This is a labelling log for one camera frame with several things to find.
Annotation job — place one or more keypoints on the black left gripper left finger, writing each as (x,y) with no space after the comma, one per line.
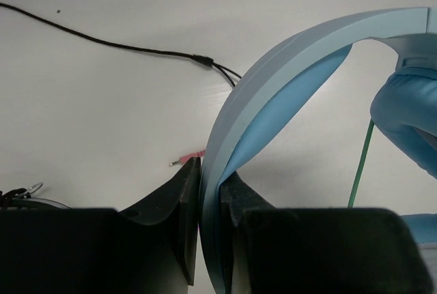
(160,237)

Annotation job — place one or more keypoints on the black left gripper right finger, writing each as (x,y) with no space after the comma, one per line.
(236,197)

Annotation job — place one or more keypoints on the light blue headphones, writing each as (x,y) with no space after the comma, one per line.
(279,84)

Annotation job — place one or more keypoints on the black and white headphones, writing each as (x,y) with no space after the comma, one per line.
(23,198)

